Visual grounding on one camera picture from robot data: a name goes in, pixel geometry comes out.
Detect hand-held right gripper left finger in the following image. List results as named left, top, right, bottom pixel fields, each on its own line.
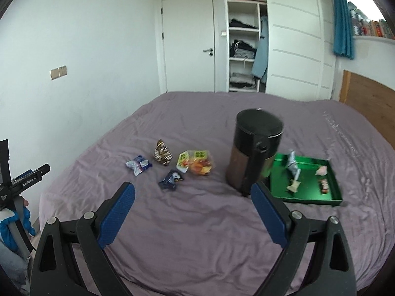
left=29, top=182, right=136, bottom=296

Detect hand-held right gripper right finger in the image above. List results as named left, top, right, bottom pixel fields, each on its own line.
left=251, top=181, right=358, bottom=296

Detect green tray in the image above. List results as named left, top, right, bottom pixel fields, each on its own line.
left=269, top=153, right=344, bottom=207

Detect blue white lettered snack packet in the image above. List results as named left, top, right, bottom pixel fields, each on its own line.
left=284, top=150, right=297, bottom=169

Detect person's left forearm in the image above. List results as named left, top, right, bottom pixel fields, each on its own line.
left=0, top=239, right=31, bottom=288

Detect person's left hand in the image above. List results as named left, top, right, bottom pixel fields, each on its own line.
left=0, top=199, right=36, bottom=251

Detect blue and white crinkled packet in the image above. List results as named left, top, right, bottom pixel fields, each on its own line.
left=125, top=155, right=153, bottom=177

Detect dark navy snack packet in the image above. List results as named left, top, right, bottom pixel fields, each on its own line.
left=158, top=169, right=185, bottom=192

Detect brown and black electric kettle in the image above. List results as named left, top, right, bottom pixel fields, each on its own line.
left=225, top=108, right=284, bottom=197

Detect brown patterned snack packet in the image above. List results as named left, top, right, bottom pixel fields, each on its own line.
left=154, top=139, right=173, bottom=166

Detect clear bag of fruit candies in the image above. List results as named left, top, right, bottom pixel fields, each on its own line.
left=176, top=149, right=215, bottom=176

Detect folded dark and white clothes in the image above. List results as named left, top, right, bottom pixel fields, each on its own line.
left=230, top=73, right=257, bottom=88

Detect wooden headboard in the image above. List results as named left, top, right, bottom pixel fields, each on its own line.
left=338, top=69, right=395, bottom=151

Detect hanging light blue jacket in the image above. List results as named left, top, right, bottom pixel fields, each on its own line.
left=251, top=15, right=269, bottom=84

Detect folded black and grey clothes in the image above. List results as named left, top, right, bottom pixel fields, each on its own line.
left=230, top=39, right=257, bottom=59

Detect white wardrobe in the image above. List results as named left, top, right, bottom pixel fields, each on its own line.
left=223, top=0, right=337, bottom=101

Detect white door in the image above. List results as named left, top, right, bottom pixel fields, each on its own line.
left=161, top=0, right=216, bottom=93

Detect teal curtain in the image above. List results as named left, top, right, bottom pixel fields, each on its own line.
left=332, top=0, right=355, bottom=60

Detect row of books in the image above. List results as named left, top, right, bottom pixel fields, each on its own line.
left=348, top=1, right=395, bottom=39

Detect gold wall light switch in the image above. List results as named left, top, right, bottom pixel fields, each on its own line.
left=51, top=65, right=68, bottom=81

